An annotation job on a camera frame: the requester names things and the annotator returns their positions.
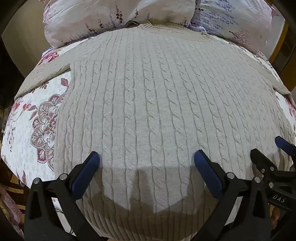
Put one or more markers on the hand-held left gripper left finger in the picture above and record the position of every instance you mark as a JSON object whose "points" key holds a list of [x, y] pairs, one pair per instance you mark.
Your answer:
{"points": [[86, 170]]}

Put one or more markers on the wooden bed frame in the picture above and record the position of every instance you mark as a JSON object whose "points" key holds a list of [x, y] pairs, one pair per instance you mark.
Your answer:
{"points": [[281, 49]]}

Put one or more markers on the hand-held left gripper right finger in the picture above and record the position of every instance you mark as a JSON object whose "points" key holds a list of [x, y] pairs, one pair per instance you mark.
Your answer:
{"points": [[207, 170]]}

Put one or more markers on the white floral pillow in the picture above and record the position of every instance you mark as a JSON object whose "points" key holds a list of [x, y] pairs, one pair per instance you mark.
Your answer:
{"points": [[97, 20]]}

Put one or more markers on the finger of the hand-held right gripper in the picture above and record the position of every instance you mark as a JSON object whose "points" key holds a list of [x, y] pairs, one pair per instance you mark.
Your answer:
{"points": [[285, 146], [262, 162]]}

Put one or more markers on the blue floral pillow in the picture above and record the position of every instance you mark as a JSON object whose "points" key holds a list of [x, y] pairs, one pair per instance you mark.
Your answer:
{"points": [[233, 20]]}

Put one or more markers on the white floral bed sheet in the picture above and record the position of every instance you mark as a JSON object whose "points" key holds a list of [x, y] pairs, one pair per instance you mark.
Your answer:
{"points": [[27, 129]]}

